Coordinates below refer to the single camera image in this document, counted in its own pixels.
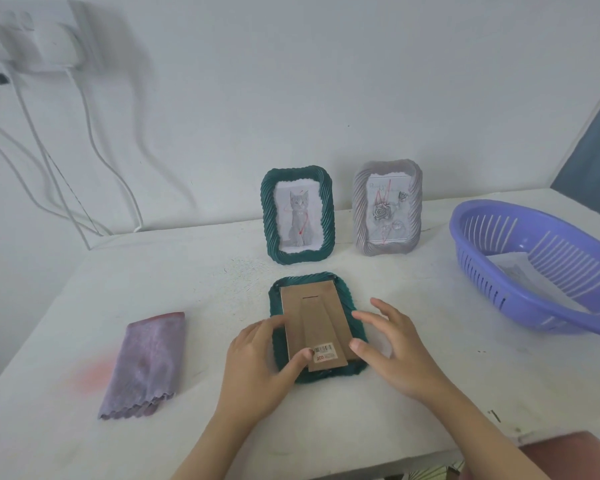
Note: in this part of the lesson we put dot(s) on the person's right hand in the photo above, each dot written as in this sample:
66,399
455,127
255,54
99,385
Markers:
410,359

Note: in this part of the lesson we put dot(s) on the green frame with cardboard back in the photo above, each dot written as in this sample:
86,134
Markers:
325,309

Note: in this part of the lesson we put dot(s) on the person's pink clothing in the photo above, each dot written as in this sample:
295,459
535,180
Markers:
575,457

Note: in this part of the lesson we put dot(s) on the person's right thumb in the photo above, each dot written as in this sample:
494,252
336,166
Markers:
365,350

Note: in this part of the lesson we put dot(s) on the white power adapter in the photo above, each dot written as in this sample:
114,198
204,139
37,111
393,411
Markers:
40,47

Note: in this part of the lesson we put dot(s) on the person's left forearm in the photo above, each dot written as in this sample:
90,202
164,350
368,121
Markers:
219,452

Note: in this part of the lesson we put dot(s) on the white paper sheet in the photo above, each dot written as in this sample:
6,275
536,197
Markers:
522,267

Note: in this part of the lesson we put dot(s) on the person's left thumb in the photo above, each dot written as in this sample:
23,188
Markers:
296,363

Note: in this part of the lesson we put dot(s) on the person's left hand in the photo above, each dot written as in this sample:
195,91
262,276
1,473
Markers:
252,374

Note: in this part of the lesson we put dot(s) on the blue grey board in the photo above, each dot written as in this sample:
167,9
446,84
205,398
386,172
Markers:
592,154

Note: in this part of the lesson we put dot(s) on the person's right forearm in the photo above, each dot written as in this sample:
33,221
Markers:
485,434

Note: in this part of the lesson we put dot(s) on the purple folded cloth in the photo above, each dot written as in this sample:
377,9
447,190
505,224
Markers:
147,367

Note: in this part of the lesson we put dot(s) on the grey frame with rose picture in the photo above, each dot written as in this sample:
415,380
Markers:
387,208

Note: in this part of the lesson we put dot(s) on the green frame with cat picture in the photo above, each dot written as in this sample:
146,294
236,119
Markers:
298,214

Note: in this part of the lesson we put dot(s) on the person's right middle finger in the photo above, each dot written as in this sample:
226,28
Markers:
387,308

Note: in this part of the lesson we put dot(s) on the purple plastic basket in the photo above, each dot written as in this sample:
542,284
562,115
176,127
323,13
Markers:
545,294

